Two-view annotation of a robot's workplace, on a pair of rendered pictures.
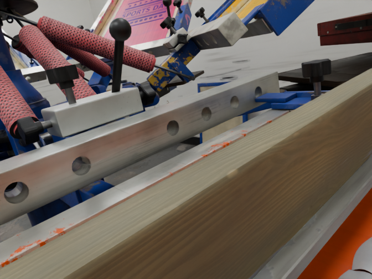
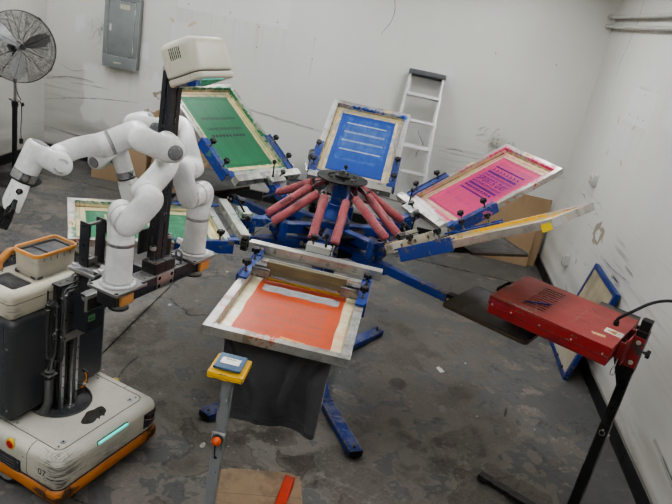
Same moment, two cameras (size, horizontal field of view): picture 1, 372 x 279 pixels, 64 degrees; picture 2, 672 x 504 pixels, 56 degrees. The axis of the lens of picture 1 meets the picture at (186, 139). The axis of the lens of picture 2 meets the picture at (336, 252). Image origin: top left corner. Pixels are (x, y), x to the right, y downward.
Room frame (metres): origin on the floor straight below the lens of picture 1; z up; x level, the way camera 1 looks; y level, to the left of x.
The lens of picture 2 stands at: (-1.73, -2.01, 2.21)
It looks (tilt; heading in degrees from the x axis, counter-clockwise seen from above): 21 degrees down; 43
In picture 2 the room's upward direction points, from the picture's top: 11 degrees clockwise
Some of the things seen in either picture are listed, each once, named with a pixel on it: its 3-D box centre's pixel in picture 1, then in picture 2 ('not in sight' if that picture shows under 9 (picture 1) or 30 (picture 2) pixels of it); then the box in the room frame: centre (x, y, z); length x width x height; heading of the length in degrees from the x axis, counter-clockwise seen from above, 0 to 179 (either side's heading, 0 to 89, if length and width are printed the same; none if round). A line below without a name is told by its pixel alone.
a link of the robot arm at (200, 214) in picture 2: not in sight; (198, 200); (-0.33, 0.11, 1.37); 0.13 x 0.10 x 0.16; 30
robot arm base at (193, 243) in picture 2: not in sight; (192, 234); (-0.33, 0.12, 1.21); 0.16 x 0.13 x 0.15; 111
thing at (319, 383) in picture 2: not in sight; (271, 384); (-0.20, -0.38, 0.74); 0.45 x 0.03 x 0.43; 129
